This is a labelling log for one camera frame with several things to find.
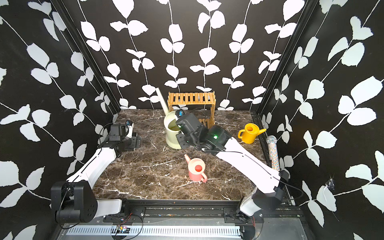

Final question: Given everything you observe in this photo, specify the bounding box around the yellow watering can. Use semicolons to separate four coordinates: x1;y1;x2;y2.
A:
238;123;267;144

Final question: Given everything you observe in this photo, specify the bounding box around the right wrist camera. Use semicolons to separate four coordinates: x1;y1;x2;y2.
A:
175;109;185;119

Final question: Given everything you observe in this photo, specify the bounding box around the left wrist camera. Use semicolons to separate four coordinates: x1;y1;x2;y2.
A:
125;120;134;139

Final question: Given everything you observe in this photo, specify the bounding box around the white perforated strip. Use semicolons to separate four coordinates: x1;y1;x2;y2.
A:
66;225;241;238

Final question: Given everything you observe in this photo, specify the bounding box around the sprinkles bottle silver cap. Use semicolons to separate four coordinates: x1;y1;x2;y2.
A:
267;136;280;171

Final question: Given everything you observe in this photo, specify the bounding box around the pink watering can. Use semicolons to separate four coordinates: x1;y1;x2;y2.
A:
184;154;208;183

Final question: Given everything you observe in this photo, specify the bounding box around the small circuit board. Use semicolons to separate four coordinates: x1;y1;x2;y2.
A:
115;226;131;236

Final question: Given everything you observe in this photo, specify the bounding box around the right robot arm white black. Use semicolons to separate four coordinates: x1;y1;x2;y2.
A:
175;110;288;218

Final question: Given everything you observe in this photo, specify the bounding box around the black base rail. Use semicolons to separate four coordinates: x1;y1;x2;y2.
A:
59;199;307;224

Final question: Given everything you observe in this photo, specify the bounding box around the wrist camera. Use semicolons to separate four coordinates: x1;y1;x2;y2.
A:
175;109;185;119
125;120;134;139

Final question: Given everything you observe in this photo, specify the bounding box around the green watering can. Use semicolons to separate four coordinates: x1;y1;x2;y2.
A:
156;88;182;150

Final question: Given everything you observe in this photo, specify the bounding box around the wooden slatted shelf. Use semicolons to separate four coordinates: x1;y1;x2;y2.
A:
168;92;216;129

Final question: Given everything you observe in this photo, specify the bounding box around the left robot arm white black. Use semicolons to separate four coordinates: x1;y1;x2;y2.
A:
51;120;141;229

